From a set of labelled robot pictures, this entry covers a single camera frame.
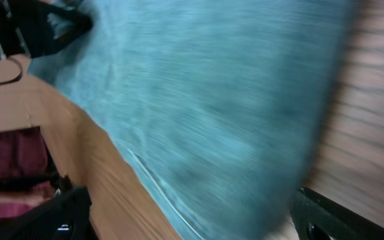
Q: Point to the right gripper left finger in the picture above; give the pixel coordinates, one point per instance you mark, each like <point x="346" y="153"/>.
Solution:
<point x="66" y="216"/>

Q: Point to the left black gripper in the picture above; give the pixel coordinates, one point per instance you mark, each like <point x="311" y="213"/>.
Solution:
<point x="36" y="28"/>

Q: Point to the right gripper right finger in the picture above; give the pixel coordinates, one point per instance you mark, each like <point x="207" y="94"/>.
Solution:
<point x="316" y="217"/>

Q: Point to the light blue denim jeans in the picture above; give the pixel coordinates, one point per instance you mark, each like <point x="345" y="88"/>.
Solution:
<point x="216" y="104"/>

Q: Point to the maroon pink cloth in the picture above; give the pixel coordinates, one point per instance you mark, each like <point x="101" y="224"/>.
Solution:
<point x="28" y="176"/>

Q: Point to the cardboard wall panel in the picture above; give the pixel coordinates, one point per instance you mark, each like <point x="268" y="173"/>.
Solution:
<point x="31" y="101"/>

